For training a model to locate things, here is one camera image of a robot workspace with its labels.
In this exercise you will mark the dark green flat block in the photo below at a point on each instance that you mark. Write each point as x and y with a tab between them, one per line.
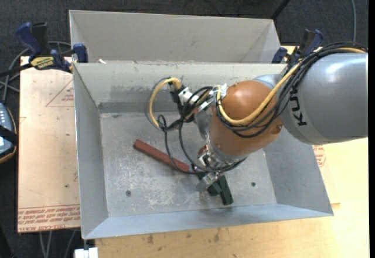
225	193

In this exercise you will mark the brown cardboard board, red print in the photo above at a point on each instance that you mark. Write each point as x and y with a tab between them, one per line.
47	145

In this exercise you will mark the grey metal bin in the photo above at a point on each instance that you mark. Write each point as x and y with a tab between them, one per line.
140	180

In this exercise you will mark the red-brown flat block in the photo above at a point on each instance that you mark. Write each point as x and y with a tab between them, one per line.
161	154

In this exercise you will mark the black cylinder on white bracket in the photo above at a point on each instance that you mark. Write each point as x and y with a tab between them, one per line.
187	95

